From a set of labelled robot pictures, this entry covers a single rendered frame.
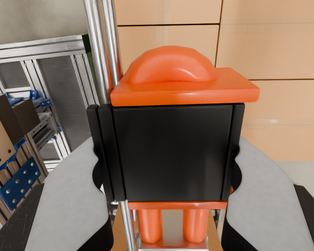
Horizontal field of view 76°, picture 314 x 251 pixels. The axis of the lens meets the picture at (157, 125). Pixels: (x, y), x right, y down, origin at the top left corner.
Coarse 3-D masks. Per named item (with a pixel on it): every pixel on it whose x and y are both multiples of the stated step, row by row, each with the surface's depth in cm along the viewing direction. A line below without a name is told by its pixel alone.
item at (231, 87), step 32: (128, 96) 10; (160, 96) 10; (192, 96) 10; (224, 96) 10; (256, 96) 10; (128, 128) 11; (160, 128) 11; (192, 128) 11; (224, 128) 11; (128, 160) 12; (160, 160) 12; (192, 160) 12; (224, 160) 12; (128, 192) 13; (160, 192) 13; (192, 192) 13; (224, 192) 13
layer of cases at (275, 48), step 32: (128, 0) 68; (160, 0) 67; (192, 0) 67; (224, 0) 67; (256, 0) 67; (288, 0) 67; (128, 32) 72; (160, 32) 72; (192, 32) 72; (224, 32) 71; (256, 32) 71; (288, 32) 71; (128, 64) 77; (224, 64) 77; (256, 64) 76; (288, 64) 76; (288, 96) 82; (256, 128) 89; (288, 128) 89; (288, 160) 97
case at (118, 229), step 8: (120, 208) 87; (120, 216) 83; (208, 216) 81; (120, 224) 80; (136, 224) 79; (208, 224) 78; (120, 232) 77; (208, 232) 75; (216, 232) 75; (120, 240) 74; (208, 240) 72; (216, 240) 72; (112, 248) 71; (120, 248) 71; (216, 248) 69
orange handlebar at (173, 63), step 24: (168, 48) 11; (192, 48) 11; (144, 72) 11; (168, 72) 11; (192, 72) 11; (216, 72) 11; (144, 216) 16; (192, 216) 16; (144, 240) 18; (192, 240) 17
